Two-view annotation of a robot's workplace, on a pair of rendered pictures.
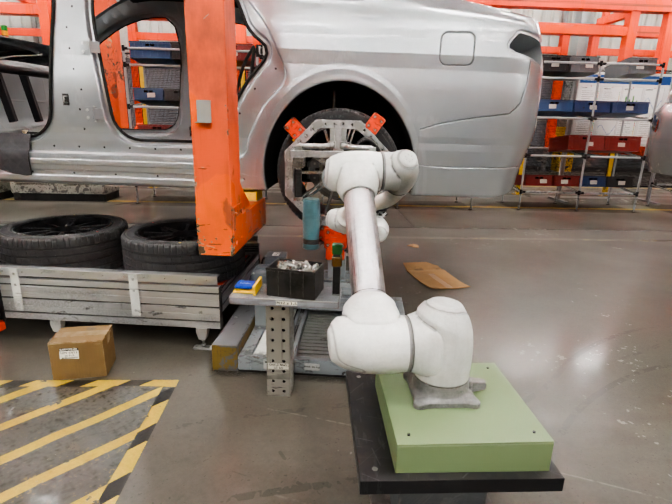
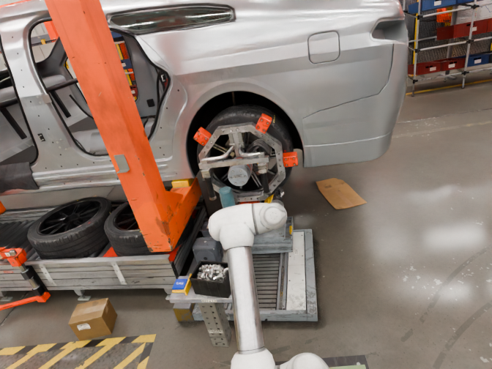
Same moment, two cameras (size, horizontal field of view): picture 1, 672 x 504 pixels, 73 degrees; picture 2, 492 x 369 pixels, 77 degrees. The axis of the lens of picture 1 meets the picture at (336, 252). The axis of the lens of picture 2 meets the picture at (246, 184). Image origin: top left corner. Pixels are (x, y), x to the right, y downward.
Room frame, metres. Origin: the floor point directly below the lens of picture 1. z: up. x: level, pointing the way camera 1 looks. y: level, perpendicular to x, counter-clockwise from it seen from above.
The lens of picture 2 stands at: (0.54, -0.33, 1.69)
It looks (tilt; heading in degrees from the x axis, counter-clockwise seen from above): 28 degrees down; 10
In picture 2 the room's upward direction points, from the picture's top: 12 degrees counter-clockwise
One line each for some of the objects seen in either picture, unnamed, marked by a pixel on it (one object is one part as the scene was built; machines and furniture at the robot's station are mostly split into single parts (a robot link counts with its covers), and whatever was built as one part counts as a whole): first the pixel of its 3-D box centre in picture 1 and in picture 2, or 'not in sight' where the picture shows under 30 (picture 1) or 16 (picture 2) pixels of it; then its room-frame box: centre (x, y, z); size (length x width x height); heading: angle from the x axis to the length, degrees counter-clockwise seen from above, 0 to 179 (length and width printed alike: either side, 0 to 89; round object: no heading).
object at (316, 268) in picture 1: (295, 277); (213, 277); (1.72, 0.16, 0.51); 0.20 x 0.14 x 0.13; 77
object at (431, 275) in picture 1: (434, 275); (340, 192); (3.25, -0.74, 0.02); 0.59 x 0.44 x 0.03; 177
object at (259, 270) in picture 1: (276, 285); (214, 245); (2.32, 0.32, 0.26); 0.42 x 0.18 x 0.35; 177
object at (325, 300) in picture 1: (287, 295); (211, 288); (1.73, 0.19, 0.44); 0.43 x 0.17 x 0.03; 87
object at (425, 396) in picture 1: (447, 382); not in sight; (1.15, -0.33, 0.41); 0.22 x 0.18 x 0.06; 93
